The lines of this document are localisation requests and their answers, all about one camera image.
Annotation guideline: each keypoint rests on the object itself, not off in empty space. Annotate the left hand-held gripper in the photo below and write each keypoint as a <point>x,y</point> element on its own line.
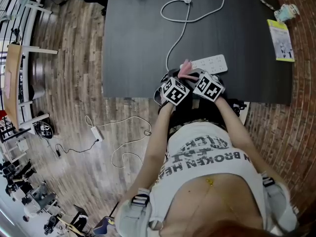
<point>175,91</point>

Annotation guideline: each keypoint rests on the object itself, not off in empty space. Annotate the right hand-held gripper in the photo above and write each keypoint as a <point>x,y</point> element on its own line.
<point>208,87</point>

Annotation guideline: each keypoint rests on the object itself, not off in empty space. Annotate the person's left forearm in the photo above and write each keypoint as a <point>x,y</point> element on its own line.
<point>160,127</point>

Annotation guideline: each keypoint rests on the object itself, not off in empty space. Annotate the person's right forearm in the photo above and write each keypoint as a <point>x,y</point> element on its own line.
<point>229,122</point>

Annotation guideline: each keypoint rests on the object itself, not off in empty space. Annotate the red cloth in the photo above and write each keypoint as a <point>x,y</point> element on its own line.
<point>2,115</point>

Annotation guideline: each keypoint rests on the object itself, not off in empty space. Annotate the person's black skirt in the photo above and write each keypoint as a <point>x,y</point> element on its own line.
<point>197,112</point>

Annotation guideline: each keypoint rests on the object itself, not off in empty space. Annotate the person's white printed shirt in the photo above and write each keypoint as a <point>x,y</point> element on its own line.
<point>209,137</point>

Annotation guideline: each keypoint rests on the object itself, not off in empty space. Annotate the white table leg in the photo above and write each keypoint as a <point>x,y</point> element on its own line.
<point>247,112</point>

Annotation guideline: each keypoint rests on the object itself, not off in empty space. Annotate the yellow-edged booklet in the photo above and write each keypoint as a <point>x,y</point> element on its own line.
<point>281,41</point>

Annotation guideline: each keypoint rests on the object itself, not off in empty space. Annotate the small white floor power strip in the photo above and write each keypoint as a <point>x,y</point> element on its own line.
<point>96,134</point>

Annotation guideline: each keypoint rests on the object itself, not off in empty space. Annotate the small patterned wrapper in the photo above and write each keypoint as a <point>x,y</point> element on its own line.
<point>266,3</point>

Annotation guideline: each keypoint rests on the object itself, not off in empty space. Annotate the cartoon figurine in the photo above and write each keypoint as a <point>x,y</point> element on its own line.
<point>287,12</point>

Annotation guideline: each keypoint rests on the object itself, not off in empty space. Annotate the grey waste bin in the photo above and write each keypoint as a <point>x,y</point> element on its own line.
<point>37,91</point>

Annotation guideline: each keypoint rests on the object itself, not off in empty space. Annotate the black bag with white print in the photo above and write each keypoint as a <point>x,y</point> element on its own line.
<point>44,130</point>

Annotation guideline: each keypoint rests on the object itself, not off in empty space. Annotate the white framed table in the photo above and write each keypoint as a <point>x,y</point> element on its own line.
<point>32,5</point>

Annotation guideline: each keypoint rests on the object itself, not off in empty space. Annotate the wooden side table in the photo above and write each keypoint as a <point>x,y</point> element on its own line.
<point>12,83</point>

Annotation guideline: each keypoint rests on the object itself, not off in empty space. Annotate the blue chair with yellow print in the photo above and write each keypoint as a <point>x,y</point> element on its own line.
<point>103,225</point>

